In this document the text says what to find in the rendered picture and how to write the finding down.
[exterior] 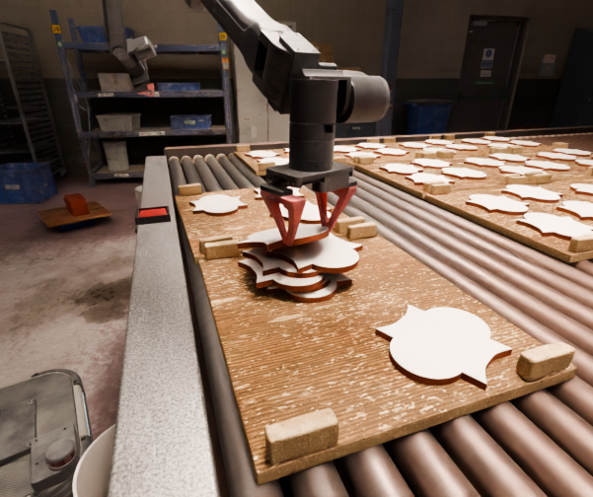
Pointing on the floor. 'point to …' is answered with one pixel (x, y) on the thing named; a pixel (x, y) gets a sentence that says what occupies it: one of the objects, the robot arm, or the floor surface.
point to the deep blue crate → (21, 182)
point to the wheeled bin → (427, 115)
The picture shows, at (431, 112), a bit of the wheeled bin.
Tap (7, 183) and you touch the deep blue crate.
